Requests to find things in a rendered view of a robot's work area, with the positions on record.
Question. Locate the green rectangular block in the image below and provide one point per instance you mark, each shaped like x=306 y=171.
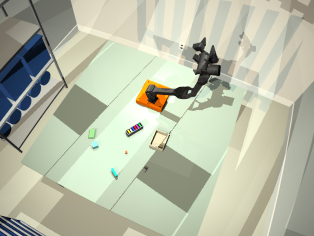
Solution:
x=92 y=133

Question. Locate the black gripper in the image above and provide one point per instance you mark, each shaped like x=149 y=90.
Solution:
x=209 y=58

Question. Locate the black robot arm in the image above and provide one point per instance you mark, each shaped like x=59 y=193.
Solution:
x=181 y=92

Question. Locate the teal cube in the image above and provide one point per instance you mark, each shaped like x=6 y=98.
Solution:
x=95 y=144

